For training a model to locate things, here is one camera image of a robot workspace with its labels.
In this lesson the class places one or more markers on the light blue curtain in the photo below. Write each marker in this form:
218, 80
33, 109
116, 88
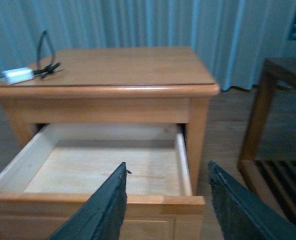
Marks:
231, 37

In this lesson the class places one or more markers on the wooden drawer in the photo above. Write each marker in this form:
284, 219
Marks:
64, 164

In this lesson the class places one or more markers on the white charger adapter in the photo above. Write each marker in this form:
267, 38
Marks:
18, 75

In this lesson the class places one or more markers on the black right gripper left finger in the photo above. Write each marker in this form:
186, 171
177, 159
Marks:
102, 215

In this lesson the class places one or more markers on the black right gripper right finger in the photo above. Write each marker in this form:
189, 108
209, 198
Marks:
241, 214

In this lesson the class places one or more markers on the dark wooden side table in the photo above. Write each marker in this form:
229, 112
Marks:
273, 181

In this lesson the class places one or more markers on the light wooden nightstand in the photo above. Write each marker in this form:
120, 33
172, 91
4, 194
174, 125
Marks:
142, 85

